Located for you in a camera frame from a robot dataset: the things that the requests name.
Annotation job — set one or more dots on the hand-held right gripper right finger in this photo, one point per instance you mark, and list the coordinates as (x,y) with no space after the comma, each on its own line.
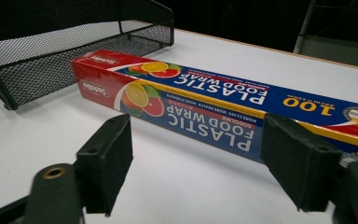
(298,161)

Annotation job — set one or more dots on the blue and red food wrap box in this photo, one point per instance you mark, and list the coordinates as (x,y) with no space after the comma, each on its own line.
(217,102)

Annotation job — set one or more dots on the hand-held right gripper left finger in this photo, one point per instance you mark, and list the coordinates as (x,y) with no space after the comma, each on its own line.
(104,161)

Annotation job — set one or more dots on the metal stand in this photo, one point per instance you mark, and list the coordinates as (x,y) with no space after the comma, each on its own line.
(332,40)

